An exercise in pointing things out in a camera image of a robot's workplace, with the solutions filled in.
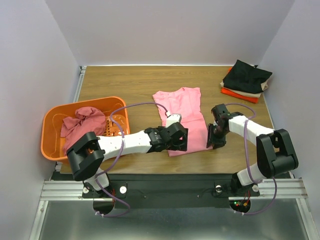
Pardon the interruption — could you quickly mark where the folded beige t shirt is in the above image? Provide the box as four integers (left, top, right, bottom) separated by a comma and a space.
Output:
226, 81, 269, 98

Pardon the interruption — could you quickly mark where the folded black t shirt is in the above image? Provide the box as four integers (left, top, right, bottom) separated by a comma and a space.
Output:
222, 59, 273, 94

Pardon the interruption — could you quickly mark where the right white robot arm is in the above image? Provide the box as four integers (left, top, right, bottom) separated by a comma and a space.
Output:
206, 104, 299, 195

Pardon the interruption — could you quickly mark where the aluminium frame rail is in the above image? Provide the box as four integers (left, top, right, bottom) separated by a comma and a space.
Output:
40, 66, 87, 202

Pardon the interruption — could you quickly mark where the dusty rose shirt in basket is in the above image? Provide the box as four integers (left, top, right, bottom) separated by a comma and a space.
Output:
60, 106, 106, 155

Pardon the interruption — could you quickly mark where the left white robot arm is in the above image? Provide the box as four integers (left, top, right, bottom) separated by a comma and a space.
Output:
66, 122, 189, 197

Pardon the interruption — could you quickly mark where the folded orange t shirt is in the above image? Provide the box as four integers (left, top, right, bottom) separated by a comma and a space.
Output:
220, 67, 262, 104

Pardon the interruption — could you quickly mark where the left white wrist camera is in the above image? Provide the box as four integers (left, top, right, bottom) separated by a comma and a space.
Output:
165, 113, 182, 128

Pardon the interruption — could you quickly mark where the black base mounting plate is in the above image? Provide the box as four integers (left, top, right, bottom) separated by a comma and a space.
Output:
76, 173, 263, 215

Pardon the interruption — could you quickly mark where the orange plastic basket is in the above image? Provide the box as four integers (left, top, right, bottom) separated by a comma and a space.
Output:
40, 96, 130, 163

